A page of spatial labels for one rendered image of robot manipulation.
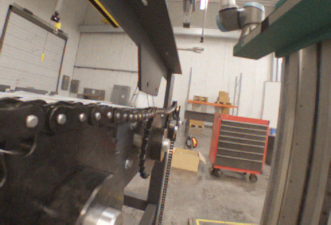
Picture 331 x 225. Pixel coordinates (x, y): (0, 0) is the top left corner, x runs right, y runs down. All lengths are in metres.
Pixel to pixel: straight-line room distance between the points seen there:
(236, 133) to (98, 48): 11.89
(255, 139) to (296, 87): 1.80
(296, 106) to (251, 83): 10.36
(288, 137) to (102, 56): 12.39
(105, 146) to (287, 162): 0.82
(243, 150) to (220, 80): 8.42
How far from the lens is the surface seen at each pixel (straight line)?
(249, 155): 2.64
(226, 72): 10.90
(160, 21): 0.42
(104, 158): 0.17
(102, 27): 12.87
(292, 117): 0.87
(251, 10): 1.04
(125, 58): 11.86
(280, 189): 0.92
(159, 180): 1.07
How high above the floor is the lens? 0.95
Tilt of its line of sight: 3 degrees up
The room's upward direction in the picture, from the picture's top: 8 degrees clockwise
